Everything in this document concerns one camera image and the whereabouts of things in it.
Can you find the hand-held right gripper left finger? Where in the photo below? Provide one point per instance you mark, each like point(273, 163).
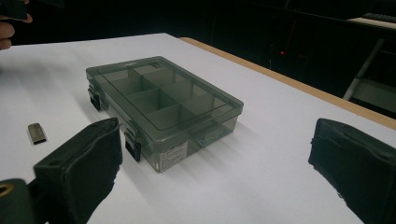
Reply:
point(84, 174)

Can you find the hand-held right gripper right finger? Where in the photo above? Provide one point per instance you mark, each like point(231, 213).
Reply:
point(358, 161)

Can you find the small metal clip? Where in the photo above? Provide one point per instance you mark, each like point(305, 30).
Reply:
point(37, 133)

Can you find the grey transparent compartment box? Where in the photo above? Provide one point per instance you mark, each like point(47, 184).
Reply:
point(165, 109)

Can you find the white metal stand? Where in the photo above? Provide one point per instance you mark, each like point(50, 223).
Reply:
point(370, 84)

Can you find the dark keyboard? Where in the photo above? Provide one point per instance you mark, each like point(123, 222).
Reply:
point(379, 17)

